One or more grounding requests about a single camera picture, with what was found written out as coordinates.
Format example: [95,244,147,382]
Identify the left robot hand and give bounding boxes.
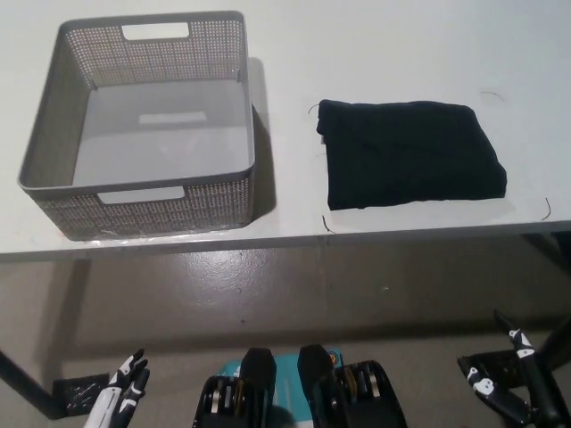
[84,348,151,428]

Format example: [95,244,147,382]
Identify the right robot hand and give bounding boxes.
[458,309,563,428]

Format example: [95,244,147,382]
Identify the black t-shirt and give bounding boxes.
[315,98,509,212]

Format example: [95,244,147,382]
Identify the black metal table leg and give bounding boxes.
[0,347,62,421]

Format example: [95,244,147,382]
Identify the black left robot body block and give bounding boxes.
[194,347,277,428]

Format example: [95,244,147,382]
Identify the black robot body block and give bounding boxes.
[194,347,277,428]
[297,343,408,428]

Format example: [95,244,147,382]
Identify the black right robot body block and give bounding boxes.
[297,343,408,428]

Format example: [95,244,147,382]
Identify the clear tape strip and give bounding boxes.
[84,226,251,245]

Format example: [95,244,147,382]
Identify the grey perforated plastic basket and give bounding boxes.
[16,10,257,243]

